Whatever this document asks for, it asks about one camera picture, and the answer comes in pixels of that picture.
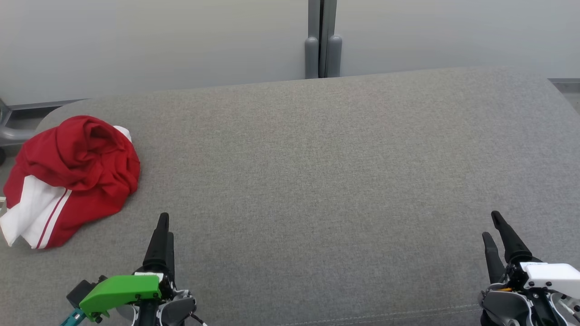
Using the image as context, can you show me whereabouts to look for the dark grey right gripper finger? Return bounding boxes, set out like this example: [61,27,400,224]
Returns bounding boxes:
[482,232,506,284]
[491,211,533,264]

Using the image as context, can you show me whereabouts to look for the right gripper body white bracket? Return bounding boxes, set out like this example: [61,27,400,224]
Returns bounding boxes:
[478,258,580,326]

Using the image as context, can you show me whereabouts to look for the left gripper body green bracket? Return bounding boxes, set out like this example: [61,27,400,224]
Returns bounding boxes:
[79,267,198,326]

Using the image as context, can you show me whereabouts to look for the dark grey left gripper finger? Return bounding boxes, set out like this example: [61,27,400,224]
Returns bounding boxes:
[143,212,170,269]
[165,232,176,278]

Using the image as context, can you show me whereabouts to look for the red white sports shirt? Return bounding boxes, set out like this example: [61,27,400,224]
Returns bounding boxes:
[0,149,141,250]

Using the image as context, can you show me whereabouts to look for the red white-striped shorts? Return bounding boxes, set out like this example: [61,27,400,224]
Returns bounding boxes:
[17,115,141,196]

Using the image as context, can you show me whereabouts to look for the grey fabric sofa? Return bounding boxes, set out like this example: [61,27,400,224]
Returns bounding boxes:
[0,66,580,326]

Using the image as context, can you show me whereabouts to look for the grey partition base rail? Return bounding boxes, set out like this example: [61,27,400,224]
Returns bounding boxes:
[9,99,87,112]
[548,78,580,93]

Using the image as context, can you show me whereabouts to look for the grey metal partition foot frame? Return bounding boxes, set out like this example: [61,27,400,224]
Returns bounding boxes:
[0,97,37,148]

